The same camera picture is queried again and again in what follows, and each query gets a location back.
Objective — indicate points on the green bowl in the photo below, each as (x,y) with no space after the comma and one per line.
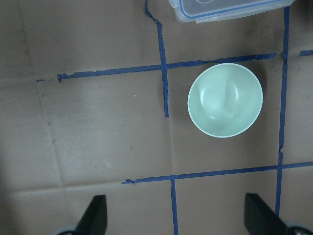
(225,100)

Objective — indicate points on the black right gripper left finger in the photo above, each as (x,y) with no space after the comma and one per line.
(95,219)

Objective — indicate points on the clear plastic lidded container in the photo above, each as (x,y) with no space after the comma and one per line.
(201,11)

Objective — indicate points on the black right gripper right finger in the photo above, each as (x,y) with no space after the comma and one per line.
(259,219)

